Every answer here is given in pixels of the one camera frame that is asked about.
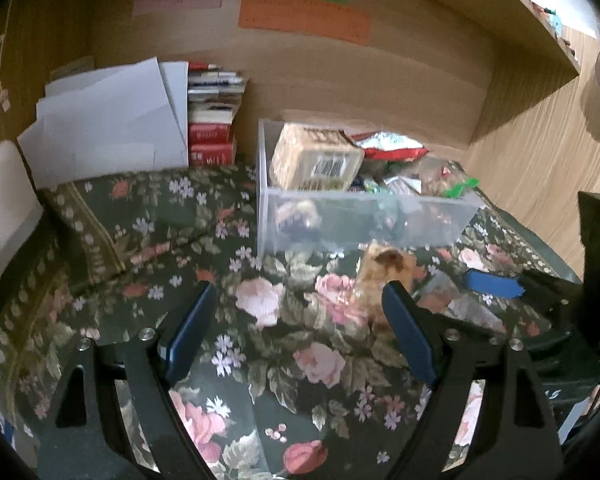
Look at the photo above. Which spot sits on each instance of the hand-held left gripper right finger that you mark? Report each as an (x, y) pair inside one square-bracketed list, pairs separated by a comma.
[(410, 332)]

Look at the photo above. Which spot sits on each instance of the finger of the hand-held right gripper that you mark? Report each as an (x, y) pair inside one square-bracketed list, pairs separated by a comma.
[(495, 284)]

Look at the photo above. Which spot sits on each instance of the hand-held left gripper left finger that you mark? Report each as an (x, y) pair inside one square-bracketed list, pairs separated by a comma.
[(190, 332)]

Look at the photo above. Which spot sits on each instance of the clear packet of brown snacks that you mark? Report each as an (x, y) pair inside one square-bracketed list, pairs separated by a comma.
[(450, 297)]

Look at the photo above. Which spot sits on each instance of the orange-edged cake packet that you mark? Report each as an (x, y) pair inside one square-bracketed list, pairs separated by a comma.
[(385, 262)]

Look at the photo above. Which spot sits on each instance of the green-edged snack packet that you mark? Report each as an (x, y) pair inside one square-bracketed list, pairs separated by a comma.
[(457, 185)]

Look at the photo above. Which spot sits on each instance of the clear plastic container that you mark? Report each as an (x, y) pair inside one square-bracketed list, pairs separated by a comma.
[(360, 220)]

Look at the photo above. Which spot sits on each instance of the blue candy packet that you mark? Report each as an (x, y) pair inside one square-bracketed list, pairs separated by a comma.
[(367, 185)]

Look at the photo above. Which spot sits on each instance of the red snack bag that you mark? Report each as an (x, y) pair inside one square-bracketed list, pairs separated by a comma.
[(390, 145)]

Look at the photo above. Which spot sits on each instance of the beige cracker packet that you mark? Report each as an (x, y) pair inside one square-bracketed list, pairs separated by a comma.
[(315, 157)]

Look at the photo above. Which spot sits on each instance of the dark floral tablecloth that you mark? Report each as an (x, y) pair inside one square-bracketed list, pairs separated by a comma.
[(280, 360)]

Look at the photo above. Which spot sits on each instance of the stack of books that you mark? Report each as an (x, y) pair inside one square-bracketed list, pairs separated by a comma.
[(212, 125)]

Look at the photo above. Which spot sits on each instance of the stack of white paper sheets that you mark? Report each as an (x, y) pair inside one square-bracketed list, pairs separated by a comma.
[(115, 120)]

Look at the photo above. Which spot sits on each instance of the white plastic object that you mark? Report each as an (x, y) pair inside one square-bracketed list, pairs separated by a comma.
[(5, 195)]

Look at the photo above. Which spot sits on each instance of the red white marker pen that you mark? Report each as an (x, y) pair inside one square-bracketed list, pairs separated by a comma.
[(204, 66)]

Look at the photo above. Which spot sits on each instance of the wooden shelf board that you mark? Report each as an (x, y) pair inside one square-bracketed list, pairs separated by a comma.
[(505, 15)]

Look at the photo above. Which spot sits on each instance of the orange sticky note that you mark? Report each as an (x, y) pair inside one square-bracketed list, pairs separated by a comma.
[(305, 17)]

